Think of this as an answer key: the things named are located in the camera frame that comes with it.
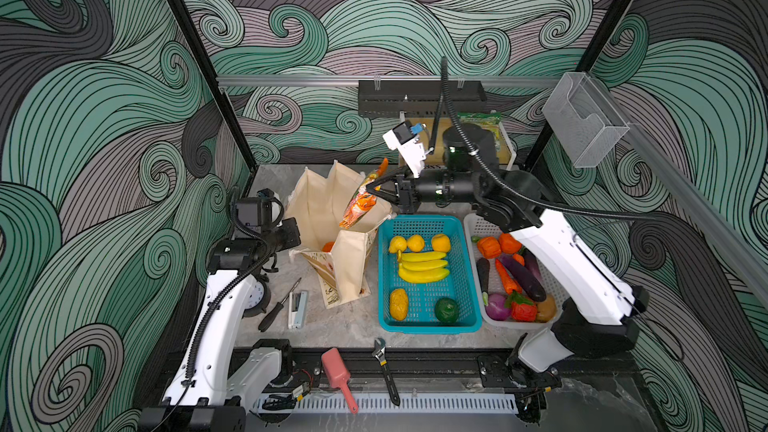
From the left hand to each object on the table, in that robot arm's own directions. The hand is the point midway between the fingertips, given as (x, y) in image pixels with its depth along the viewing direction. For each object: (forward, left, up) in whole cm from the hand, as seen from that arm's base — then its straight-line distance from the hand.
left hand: (294, 226), depth 75 cm
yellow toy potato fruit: (-13, -28, -17) cm, 35 cm away
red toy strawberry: (-15, -60, -14) cm, 63 cm away
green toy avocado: (-14, -41, -17) cm, 46 cm away
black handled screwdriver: (-17, +8, -22) cm, 29 cm away
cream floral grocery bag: (-6, -12, -6) cm, 15 cm away
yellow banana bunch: (-2, -35, -19) cm, 40 cm away
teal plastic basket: (-15, -35, -23) cm, 44 cm away
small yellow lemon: (+6, -28, -18) cm, 34 cm away
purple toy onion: (-14, -54, -16) cm, 58 cm away
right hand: (-6, -20, +23) cm, 32 cm away
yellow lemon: (+6, -34, -18) cm, 38 cm away
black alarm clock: (-11, +12, -21) cm, 26 cm away
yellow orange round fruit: (+6, -42, -17) cm, 45 cm away
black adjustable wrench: (-23, -23, -22) cm, 39 cm away
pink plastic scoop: (-30, -13, -20) cm, 38 cm away
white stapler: (-14, 0, -20) cm, 25 cm away
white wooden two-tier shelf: (+16, -55, +12) cm, 58 cm away
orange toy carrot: (-8, -59, -15) cm, 61 cm away
